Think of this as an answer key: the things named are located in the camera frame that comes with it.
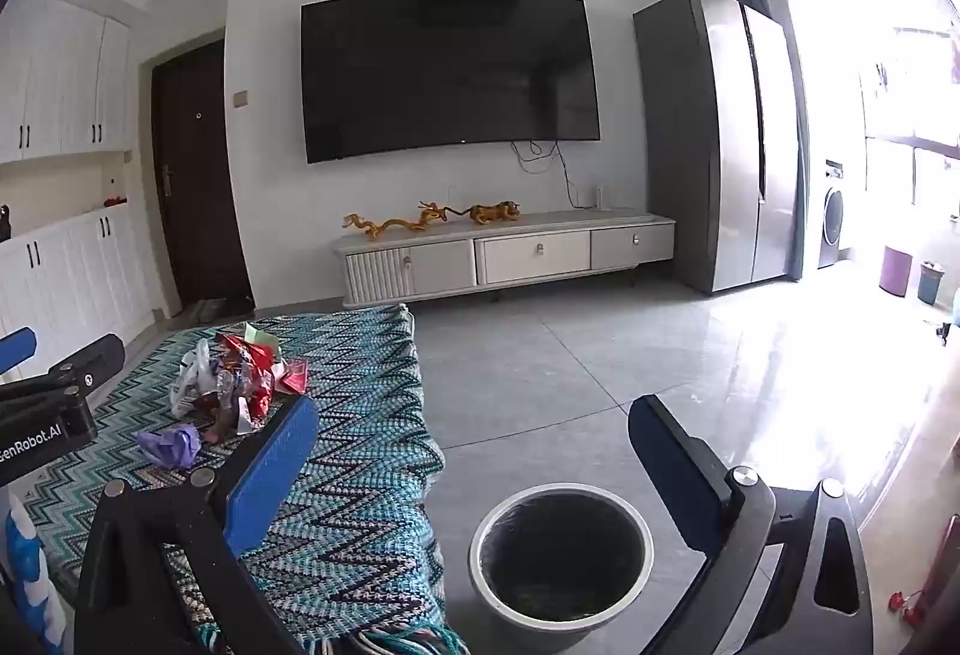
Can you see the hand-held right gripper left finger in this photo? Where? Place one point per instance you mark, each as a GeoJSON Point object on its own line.
{"type": "Point", "coordinates": [274, 475]}

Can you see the dark shoe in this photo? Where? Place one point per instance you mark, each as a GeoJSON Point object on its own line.
{"type": "Point", "coordinates": [238, 304]}

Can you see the white lower cabinet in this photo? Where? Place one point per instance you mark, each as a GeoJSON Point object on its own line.
{"type": "Point", "coordinates": [75, 280]}

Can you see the black wall television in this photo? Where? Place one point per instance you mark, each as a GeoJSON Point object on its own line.
{"type": "Point", "coordinates": [450, 77]}

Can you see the zigzag knitted blanket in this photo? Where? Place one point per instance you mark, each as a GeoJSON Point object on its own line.
{"type": "Point", "coordinates": [360, 475]}

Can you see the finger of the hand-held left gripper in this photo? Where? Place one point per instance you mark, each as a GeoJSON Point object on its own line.
{"type": "Point", "coordinates": [15, 349]}
{"type": "Point", "coordinates": [94, 358]}

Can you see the golden tiger figurine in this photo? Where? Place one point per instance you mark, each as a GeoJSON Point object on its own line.
{"type": "Point", "coordinates": [495, 212]}

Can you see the washing machine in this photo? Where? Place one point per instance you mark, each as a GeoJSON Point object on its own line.
{"type": "Point", "coordinates": [831, 220]}

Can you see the white upper cabinet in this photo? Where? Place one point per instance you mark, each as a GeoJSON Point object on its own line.
{"type": "Point", "coordinates": [67, 77]}

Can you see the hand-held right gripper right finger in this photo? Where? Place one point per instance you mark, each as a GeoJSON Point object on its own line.
{"type": "Point", "coordinates": [667, 467]}

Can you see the white round waste bin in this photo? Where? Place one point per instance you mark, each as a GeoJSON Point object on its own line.
{"type": "Point", "coordinates": [487, 595]}

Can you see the teal bin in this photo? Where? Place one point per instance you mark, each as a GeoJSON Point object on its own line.
{"type": "Point", "coordinates": [931, 283]}

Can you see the golden dragon figurine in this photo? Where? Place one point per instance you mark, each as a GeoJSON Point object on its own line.
{"type": "Point", "coordinates": [390, 225]}

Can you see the balcony window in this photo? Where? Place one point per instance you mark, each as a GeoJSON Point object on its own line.
{"type": "Point", "coordinates": [911, 100]}

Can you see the black object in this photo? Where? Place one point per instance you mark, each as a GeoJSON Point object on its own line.
{"type": "Point", "coordinates": [946, 334]}

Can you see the purple bin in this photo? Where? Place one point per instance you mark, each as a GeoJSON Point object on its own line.
{"type": "Point", "coordinates": [896, 268]}

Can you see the red ornament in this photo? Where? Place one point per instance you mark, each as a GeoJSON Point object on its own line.
{"type": "Point", "coordinates": [911, 612]}

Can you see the purple plastic bag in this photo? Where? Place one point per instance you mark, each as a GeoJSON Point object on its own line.
{"type": "Point", "coordinates": [172, 445]}

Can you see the green paper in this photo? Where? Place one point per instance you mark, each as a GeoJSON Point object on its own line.
{"type": "Point", "coordinates": [259, 334]}

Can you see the pile of snack wrappers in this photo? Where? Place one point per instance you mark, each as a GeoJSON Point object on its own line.
{"type": "Point", "coordinates": [251, 370]}

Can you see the white television cabinet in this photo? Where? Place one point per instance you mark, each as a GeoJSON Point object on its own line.
{"type": "Point", "coordinates": [525, 253]}

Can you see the black bag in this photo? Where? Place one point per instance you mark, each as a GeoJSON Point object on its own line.
{"type": "Point", "coordinates": [4, 223]}

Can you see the dark brown door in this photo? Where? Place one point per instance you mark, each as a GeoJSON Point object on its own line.
{"type": "Point", "coordinates": [199, 175]}

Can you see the white plastic bag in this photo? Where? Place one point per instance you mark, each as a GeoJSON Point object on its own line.
{"type": "Point", "coordinates": [187, 377]}

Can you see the grey slipper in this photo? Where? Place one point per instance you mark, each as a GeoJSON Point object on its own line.
{"type": "Point", "coordinates": [196, 310]}
{"type": "Point", "coordinates": [215, 307]}

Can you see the blue white plush toy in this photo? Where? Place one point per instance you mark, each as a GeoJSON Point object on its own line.
{"type": "Point", "coordinates": [26, 565]}

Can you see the grey double-door refrigerator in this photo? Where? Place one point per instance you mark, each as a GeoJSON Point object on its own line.
{"type": "Point", "coordinates": [712, 137]}

